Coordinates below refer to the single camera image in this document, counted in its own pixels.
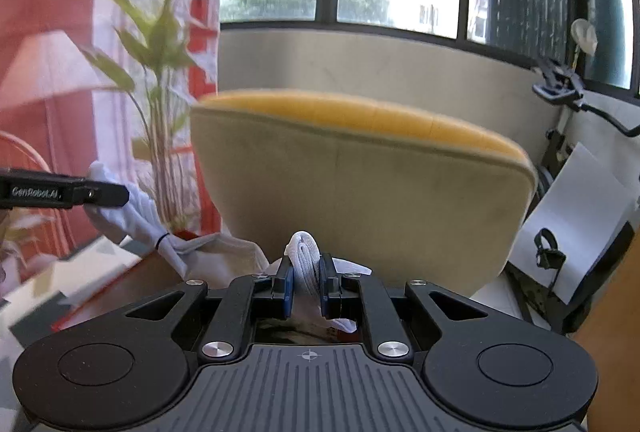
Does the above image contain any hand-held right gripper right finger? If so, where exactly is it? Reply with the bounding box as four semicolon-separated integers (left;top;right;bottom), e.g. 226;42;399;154
319;253;490;361

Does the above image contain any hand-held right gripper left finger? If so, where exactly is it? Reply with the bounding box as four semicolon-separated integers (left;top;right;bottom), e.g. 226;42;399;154
125;256;296;364

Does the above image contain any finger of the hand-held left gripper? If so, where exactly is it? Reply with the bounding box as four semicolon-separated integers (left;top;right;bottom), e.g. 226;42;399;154
75;178;131;209

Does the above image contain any white cloth bundle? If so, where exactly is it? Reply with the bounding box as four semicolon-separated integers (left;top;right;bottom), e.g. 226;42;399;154
82;161;193;277

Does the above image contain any white ribbed sock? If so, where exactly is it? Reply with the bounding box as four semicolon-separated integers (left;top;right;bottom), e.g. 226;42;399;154
270;230;373;334

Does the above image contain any red cardboard box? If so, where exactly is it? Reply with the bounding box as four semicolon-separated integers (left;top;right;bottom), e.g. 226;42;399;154
50;252;361;348

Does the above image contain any yellow beige armchair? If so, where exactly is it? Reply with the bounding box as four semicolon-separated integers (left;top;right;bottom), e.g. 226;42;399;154
190;89;538;300

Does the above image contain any pink printed backdrop cloth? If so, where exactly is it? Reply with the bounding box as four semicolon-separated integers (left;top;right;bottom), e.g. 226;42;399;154
0;0;223;293

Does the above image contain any white board sheet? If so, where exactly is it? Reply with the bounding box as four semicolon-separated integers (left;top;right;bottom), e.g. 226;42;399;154
510;142;636;305

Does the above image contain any wooden door panel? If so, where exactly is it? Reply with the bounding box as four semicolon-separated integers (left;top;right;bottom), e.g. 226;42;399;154
570;217;640;432

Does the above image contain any black exercise bike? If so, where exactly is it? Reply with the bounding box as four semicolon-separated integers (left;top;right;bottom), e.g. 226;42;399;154
505;56;640;333

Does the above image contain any white net on stick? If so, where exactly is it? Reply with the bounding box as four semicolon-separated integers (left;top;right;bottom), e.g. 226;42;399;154
570;18;598;67

